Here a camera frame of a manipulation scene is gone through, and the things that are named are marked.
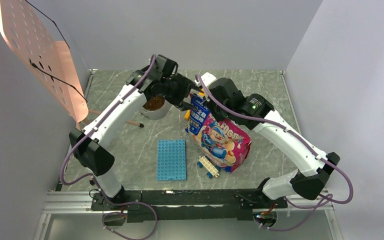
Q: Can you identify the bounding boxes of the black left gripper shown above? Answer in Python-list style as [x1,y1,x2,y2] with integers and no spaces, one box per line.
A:
[160,73,204,111]

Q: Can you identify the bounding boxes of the pink pet food bag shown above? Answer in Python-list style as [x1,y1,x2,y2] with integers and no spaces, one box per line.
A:
[185,93,252,173]

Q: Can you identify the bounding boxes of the yellow plastic scoop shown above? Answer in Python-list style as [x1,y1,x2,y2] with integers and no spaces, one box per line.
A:
[184,110,191,121]

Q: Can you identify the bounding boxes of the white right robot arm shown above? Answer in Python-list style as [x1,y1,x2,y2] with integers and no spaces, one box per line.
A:
[195,73,340,208]

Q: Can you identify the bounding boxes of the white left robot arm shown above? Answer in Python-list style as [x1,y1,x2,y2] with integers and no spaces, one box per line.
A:
[68,54,200,210]

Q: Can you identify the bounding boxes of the near steel bowl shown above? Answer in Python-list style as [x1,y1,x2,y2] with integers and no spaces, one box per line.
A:
[143,95,165,111]

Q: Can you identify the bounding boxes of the blue studded building baseplate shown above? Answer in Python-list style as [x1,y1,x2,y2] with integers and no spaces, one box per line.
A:
[156,139,187,182]

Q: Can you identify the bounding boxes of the beige toy car blue wheels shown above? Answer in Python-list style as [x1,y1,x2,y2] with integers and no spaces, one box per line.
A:
[196,156,221,179]

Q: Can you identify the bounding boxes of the pink perforated stand board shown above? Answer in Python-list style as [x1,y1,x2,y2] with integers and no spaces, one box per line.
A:
[0,0,89,123]

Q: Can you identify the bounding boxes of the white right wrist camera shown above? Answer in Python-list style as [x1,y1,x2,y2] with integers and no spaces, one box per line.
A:
[197,72,217,89]

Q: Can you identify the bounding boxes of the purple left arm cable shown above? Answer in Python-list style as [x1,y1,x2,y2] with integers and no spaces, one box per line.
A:
[59,53,158,240]

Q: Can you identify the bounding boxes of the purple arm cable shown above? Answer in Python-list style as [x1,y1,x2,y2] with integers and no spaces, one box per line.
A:
[59,53,158,240]
[195,73,355,232]

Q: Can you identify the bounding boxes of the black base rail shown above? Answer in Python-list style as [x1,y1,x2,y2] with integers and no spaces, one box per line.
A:
[88,188,288,223]

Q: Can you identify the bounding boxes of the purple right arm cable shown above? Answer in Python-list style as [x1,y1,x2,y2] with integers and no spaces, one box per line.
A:
[195,73,355,232]

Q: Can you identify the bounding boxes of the aluminium frame rail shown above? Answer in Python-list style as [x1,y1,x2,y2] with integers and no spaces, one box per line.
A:
[32,68,340,240]

